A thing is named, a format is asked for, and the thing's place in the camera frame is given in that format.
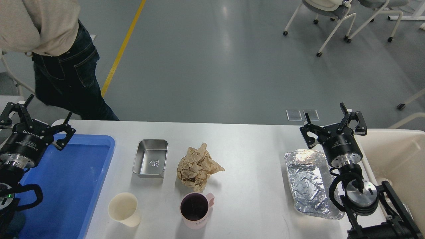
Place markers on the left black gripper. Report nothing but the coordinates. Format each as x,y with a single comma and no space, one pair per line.
23,142

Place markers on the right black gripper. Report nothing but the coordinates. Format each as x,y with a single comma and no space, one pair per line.
342,146

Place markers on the aluminium foil tray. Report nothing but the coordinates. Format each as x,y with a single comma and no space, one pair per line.
309,180

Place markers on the steel rectangular container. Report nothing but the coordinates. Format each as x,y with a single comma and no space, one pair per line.
150,158

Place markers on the pink mug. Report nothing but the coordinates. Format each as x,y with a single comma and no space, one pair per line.
195,209

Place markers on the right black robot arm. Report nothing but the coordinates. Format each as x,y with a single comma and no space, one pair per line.
349,191

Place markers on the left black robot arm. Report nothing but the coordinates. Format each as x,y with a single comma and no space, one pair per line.
16,197

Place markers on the right floor outlet plate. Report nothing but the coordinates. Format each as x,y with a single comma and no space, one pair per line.
312,114

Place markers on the floor outlet plate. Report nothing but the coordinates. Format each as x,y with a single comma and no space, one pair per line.
294,115
312,114

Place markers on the left floor outlet plate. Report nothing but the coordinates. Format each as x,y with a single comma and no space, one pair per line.
294,115

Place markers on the blue plastic tray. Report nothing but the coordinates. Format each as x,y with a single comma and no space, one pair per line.
71,181

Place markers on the beige plastic bin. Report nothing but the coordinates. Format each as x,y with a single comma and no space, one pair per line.
398,155

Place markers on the chair leg with caster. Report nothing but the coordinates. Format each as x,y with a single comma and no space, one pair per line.
402,105

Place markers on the person in dark jeans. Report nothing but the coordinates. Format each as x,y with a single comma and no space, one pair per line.
64,56

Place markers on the cream paper cup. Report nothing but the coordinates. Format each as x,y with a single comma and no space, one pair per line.
123,208

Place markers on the crumpled brown paper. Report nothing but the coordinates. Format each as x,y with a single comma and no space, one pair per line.
196,167

